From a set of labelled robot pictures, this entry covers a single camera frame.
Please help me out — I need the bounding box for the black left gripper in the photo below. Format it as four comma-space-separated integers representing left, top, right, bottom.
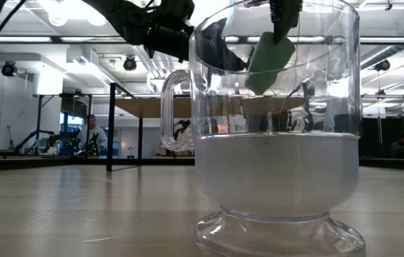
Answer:
123, 0, 248, 72

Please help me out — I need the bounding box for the black table edge rail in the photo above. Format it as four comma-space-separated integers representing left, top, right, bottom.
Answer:
0, 156, 404, 173

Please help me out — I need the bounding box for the black tripod stand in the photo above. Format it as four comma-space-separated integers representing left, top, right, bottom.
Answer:
14, 94, 57, 155

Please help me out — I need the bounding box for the large clear glass mug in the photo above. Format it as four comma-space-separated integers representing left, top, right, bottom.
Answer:
159, 0, 367, 257

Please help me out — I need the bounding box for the green sponge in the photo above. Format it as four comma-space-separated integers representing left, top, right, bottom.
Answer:
244, 31, 296, 96

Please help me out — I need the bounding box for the black ceiling spotlight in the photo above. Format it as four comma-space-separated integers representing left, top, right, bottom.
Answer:
374, 59, 392, 73
123, 56, 138, 72
1, 61, 19, 78

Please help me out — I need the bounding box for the black overhead beam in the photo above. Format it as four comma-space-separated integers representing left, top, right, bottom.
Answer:
0, 34, 404, 46

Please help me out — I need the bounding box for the wooden shelf with black legs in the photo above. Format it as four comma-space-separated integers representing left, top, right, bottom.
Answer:
106, 82, 308, 173

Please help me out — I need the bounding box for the black cable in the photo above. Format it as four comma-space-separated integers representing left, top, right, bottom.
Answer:
0, 0, 28, 64

